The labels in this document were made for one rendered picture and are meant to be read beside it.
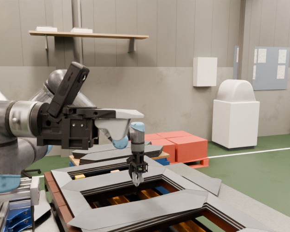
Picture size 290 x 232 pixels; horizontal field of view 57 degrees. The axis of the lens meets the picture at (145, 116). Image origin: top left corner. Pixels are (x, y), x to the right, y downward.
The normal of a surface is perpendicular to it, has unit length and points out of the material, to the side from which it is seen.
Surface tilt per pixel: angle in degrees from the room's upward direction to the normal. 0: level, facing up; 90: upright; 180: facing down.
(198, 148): 90
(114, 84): 90
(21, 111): 55
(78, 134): 83
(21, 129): 109
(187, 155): 90
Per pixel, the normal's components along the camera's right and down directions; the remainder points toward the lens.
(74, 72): -0.14, 0.05
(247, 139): 0.31, 0.16
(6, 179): 0.68, 0.18
